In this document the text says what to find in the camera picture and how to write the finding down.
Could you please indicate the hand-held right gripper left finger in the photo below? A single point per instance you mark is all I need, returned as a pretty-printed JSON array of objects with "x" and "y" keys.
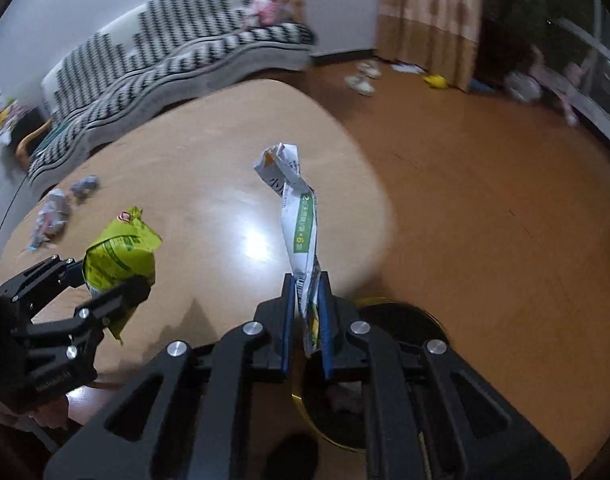
[{"x": 287, "y": 330}]

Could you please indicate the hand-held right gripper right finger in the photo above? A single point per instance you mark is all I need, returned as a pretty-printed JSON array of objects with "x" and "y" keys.
[{"x": 326, "y": 330}]

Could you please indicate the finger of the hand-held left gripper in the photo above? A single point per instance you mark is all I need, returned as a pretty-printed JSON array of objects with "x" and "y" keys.
[
  {"x": 40, "y": 275},
  {"x": 110, "y": 302}
]

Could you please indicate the yellow-green snack bag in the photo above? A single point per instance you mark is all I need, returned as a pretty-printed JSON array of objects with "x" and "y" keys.
[{"x": 120, "y": 250}]

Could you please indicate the black bin with gold rim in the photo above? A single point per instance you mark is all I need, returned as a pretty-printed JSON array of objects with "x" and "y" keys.
[{"x": 415, "y": 327}]

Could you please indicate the white and green packet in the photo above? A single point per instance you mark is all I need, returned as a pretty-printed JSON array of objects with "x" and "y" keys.
[{"x": 300, "y": 225}]

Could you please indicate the person's left hand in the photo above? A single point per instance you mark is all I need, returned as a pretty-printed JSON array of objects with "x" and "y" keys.
[{"x": 40, "y": 412}]

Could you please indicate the crumpled blue-white wrapper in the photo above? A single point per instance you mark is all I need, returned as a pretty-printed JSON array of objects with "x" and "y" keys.
[
  {"x": 85, "y": 187},
  {"x": 52, "y": 215}
]

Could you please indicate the white cabinet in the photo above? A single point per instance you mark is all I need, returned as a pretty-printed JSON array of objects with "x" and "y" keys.
[{"x": 0, "y": 180}]

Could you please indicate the wooden sofa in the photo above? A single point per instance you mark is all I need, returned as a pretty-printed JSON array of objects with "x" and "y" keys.
[{"x": 27, "y": 140}]

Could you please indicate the clutter of small bottles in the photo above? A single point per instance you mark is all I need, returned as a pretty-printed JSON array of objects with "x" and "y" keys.
[{"x": 2, "y": 116}]

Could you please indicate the white slipper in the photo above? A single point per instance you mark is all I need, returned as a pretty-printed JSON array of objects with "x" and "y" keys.
[
  {"x": 370, "y": 68},
  {"x": 360, "y": 85}
]

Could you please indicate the black and white striped blanket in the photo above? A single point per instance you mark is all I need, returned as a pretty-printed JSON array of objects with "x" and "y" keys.
[{"x": 160, "y": 50}]

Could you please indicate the yellow toy duck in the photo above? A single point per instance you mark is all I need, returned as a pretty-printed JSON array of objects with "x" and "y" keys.
[{"x": 435, "y": 81}]

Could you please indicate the white paper sheet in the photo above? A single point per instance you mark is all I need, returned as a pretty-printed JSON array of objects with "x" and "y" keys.
[{"x": 405, "y": 67}]

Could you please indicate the small blue item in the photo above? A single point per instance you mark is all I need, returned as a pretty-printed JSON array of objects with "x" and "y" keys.
[{"x": 481, "y": 89}]

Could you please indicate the pink cushion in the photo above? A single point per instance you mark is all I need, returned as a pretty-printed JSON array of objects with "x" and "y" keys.
[{"x": 270, "y": 2}]

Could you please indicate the beige patterned curtain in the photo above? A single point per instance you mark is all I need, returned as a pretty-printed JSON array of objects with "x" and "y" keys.
[{"x": 425, "y": 10}]

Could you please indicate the pink fabric item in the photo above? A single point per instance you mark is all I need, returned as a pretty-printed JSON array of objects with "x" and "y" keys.
[{"x": 555, "y": 75}]

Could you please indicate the glass sliding door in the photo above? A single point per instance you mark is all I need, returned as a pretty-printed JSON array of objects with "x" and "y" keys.
[{"x": 605, "y": 75}]

